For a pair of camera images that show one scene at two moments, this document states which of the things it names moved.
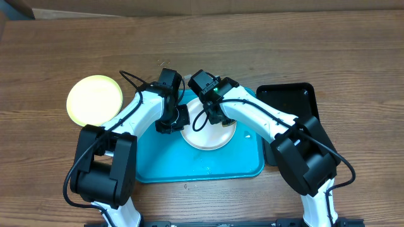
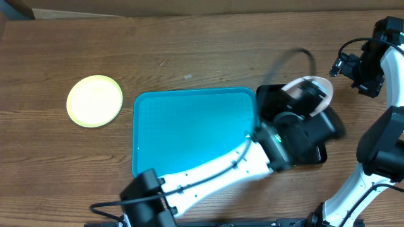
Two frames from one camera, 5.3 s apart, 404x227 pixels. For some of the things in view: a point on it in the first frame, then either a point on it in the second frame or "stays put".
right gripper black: (216, 116) to (348, 67)
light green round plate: (94, 99) stays put
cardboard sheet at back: (43, 9) stays put
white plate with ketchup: (212, 137) to (294, 91)
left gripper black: (162, 127) to (301, 123)
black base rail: (279, 222) stays put
